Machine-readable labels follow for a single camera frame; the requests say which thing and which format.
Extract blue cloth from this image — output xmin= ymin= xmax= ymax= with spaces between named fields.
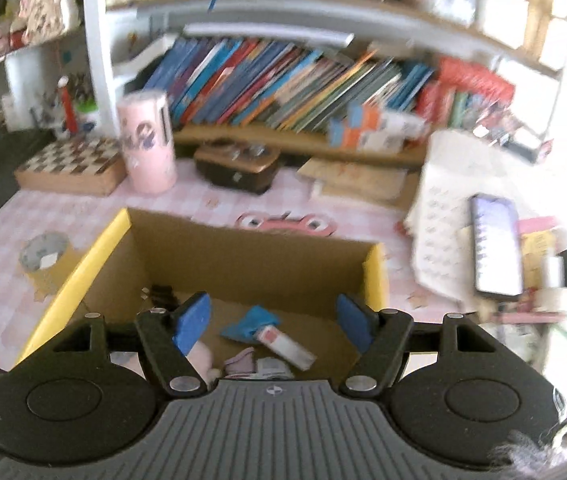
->
xmin=220 ymin=306 xmax=280 ymax=344

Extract pink plush paw toy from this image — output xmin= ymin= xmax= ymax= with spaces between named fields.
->
xmin=187 ymin=341 xmax=221 ymax=386

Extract purple grey toy car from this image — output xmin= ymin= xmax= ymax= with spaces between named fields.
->
xmin=224 ymin=347 xmax=294 ymax=380

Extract pink checked tablecloth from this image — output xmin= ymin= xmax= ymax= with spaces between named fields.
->
xmin=0 ymin=160 xmax=458 ymax=368

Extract yellow cardboard box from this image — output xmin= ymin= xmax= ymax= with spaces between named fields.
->
xmin=22 ymin=209 xmax=390 ymax=382

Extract pink crab coaster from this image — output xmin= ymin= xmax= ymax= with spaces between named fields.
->
xmin=234 ymin=211 xmax=338 ymax=237

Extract black smartphone on table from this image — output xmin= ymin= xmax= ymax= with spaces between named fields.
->
xmin=470 ymin=193 xmax=524 ymax=301

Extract wooden board pieces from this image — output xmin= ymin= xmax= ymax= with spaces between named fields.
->
xmin=297 ymin=157 xmax=408 ymax=206

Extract white sheet music paper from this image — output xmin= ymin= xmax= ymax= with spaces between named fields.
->
xmin=403 ymin=129 xmax=495 ymax=302

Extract wooden chess board box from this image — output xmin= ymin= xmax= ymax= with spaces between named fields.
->
xmin=14 ymin=138 xmax=127 ymax=196

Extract brown vintage radio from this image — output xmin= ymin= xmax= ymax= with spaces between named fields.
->
xmin=193 ymin=138 xmax=281 ymax=195

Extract orange white box lower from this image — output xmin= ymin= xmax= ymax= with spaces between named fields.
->
xmin=327 ymin=120 xmax=404 ymax=154

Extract orange white box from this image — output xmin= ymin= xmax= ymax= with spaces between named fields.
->
xmin=327 ymin=120 xmax=404 ymax=154
xmin=346 ymin=103 xmax=383 ymax=130

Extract pink cylindrical cup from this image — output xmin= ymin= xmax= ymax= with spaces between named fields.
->
xmin=116 ymin=90 xmax=177 ymax=195

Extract red bottle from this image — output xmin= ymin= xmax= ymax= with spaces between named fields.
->
xmin=58 ymin=76 xmax=78 ymax=136

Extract orange white box upper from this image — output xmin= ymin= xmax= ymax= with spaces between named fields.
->
xmin=346 ymin=103 xmax=383 ymax=130

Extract green lid jar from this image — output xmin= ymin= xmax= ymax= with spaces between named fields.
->
xmin=75 ymin=100 xmax=100 ymax=133

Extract row of leaning books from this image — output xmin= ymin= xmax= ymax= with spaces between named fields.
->
xmin=143 ymin=37 xmax=434 ymax=132

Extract red dictionary book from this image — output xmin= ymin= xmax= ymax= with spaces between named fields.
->
xmin=437 ymin=56 xmax=515 ymax=105

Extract floral paper house ornament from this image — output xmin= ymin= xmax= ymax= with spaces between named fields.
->
xmin=18 ymin=0 xmax=82 ymax=46

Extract white pen holder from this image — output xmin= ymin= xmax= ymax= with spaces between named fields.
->
xmin=474 ymin=0 xmax=529 ymax=49

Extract white bookshelf frame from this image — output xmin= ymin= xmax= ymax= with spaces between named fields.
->
xmin=84 ymin=0 xmax=563 ymax=134

